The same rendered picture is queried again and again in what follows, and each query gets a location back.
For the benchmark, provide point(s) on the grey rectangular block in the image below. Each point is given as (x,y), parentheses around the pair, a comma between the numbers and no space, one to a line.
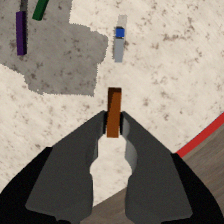
(119,44)

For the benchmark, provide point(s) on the purple rod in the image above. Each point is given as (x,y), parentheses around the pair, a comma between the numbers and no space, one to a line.
(21,33)

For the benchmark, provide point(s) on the orange-brown rod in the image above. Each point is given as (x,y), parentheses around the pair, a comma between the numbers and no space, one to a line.
(113,111)

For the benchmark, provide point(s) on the small blue cube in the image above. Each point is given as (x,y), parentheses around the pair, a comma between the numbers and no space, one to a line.
(120,32)

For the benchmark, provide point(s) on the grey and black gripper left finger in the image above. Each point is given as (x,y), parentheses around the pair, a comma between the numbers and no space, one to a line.
(57,183)

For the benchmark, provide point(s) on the green rod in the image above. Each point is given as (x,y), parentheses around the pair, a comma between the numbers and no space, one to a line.
(40,9)

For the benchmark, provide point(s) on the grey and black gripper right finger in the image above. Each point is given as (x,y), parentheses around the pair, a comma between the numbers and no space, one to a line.
(162,188)

